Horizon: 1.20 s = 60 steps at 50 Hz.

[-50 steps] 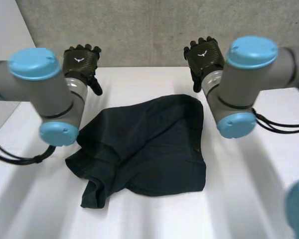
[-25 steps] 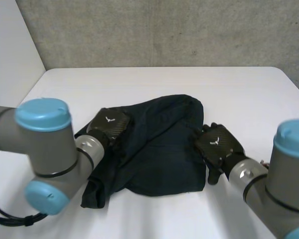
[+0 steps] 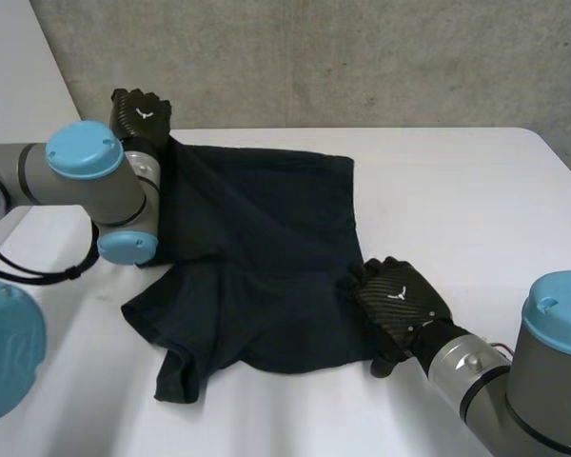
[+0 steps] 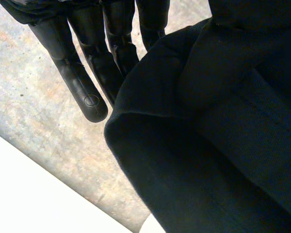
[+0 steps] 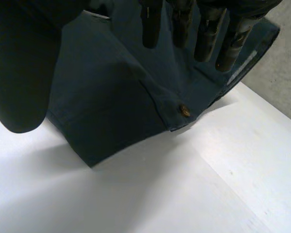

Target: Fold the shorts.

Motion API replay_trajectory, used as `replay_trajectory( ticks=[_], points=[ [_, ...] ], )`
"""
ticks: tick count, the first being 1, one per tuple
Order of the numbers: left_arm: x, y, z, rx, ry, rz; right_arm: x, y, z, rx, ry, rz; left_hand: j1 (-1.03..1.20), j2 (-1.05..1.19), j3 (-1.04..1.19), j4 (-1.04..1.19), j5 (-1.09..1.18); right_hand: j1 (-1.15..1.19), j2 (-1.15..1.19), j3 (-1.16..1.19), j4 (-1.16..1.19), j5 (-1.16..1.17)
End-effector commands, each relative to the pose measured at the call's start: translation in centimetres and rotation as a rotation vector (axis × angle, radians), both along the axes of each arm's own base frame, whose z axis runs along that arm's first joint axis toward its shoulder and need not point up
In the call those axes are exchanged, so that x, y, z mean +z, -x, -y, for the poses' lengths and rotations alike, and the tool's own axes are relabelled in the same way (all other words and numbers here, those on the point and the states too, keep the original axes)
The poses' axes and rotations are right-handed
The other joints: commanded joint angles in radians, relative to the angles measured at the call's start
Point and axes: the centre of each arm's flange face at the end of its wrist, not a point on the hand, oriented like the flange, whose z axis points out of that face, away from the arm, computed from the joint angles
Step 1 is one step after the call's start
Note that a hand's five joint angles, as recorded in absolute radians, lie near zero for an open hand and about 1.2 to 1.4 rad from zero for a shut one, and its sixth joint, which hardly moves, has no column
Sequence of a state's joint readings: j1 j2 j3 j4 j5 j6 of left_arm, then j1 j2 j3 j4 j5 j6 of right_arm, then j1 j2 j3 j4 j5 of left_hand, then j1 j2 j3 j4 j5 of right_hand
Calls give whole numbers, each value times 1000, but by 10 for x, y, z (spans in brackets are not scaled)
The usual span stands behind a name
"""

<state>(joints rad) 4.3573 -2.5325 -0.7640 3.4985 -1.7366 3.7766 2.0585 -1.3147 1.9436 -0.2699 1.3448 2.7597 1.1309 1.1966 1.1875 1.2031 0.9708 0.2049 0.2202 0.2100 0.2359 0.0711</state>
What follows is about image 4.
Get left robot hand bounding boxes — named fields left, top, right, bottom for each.
left=0, top=0, right=291, bottom=123

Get dark blue shorts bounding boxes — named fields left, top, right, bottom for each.
left=104, top=18, right=291, bottom=233

